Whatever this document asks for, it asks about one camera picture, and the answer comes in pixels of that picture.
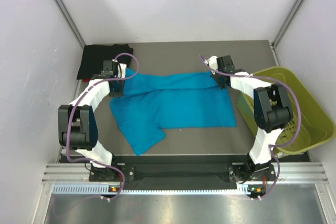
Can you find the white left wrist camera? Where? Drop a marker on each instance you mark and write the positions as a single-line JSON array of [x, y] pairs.
[[119, 69]]

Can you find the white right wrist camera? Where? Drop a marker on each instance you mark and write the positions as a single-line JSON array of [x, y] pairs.
[[212, 62]]

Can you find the right aluminium corner post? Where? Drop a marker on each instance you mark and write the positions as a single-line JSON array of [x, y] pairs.
[[287, 22]]

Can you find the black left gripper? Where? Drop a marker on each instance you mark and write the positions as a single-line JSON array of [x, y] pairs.
[[119, 93]]

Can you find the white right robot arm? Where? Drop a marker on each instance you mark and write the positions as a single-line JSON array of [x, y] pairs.
[[272, 110]]

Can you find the blue t-shirt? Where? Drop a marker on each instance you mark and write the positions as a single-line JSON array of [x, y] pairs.
[[150, 104]]

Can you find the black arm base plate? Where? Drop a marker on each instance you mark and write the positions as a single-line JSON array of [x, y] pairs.
[[178, 172]]

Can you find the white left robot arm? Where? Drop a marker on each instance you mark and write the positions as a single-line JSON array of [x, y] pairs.
[[77, 126]]

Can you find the folded black t-shirt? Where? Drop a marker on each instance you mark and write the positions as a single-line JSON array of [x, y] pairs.
[[93, 57]]

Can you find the aluminium corner post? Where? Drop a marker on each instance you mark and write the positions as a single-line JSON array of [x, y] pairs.
[[287, 22], [70, 22]]

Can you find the left aluminium corner post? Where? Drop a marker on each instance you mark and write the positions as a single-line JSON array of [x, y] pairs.
[[70, 22]]

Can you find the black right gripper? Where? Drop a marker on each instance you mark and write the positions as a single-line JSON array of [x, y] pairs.
[[214, 74]]

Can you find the aluminium front frame rail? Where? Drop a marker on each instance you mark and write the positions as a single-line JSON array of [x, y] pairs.
[[74, 179]]

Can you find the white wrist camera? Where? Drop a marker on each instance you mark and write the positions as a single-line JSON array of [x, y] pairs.
[[212, 62], [119, 69]]

